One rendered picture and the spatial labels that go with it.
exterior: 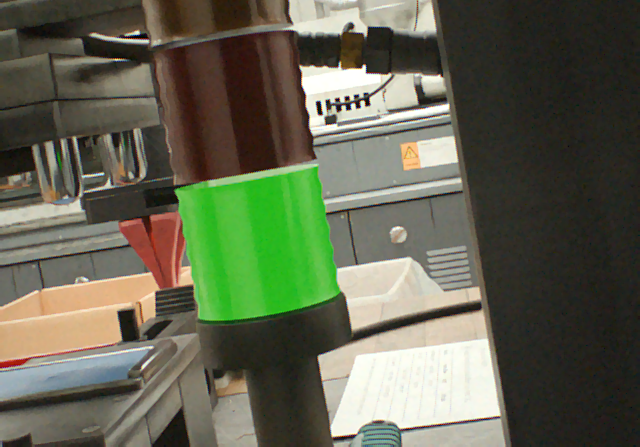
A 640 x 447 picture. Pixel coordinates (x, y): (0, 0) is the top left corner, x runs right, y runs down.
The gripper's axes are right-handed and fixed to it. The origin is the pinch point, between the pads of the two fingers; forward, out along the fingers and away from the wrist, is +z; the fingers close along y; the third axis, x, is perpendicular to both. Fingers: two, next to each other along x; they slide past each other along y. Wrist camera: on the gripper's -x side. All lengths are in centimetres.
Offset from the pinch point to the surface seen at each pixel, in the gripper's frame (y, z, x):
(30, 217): 167, 12, -414
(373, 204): 15, 31, -408
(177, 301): -2.8, -0.5, 9.2
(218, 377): -3.2, 6.7, 3.0
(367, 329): -14.1, 6.8, -8.1
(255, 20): -20, -15, 62
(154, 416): -8.2, 0.6, 37.8
